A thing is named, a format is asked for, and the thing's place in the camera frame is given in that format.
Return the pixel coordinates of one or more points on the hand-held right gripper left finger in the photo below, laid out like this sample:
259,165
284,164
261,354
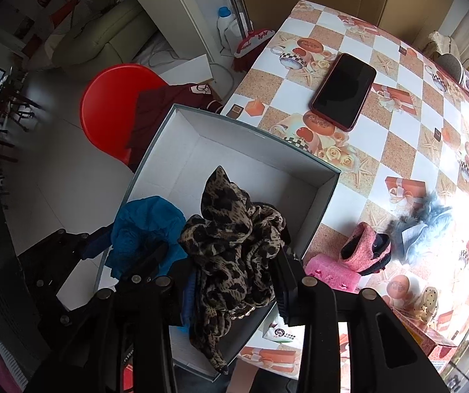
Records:
187,303

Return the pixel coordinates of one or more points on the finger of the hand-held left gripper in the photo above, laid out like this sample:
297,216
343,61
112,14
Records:
50,254
148,266

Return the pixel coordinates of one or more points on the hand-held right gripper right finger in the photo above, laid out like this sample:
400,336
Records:
289,294

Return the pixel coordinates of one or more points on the teal cloth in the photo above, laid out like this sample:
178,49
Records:
144,225

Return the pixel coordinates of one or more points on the leopard print cloth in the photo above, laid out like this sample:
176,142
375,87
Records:
226,254

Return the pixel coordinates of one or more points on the grey cardboard box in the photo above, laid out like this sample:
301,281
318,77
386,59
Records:
218,159

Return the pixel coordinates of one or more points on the pink sponge block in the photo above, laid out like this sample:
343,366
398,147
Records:
328,272

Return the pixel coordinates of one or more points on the dark wooden dining set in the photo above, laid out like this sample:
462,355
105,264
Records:
9,118

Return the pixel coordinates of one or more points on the red patterned box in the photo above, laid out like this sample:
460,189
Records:
427,337

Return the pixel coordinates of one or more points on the light blue fluffy cloth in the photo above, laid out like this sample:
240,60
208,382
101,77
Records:
423,229

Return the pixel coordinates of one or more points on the maroon cloth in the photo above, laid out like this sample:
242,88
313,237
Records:
156,110

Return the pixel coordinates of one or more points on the red plastic stool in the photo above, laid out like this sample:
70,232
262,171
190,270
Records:
107,106

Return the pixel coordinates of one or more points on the checkered printed tablecloth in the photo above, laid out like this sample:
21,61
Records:
398,131

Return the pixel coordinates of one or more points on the white flat board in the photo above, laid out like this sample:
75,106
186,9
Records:
193,69

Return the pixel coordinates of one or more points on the black smartphone red case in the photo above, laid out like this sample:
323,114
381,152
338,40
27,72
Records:
343,90

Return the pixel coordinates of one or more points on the cream sofa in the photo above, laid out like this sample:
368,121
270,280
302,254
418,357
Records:
103,37

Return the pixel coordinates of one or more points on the red triangular cloth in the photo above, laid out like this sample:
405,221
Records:
68,12

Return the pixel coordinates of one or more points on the red mop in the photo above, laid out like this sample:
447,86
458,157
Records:
255,43

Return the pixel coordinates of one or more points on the white bottle blue cap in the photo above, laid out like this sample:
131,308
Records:
228,28

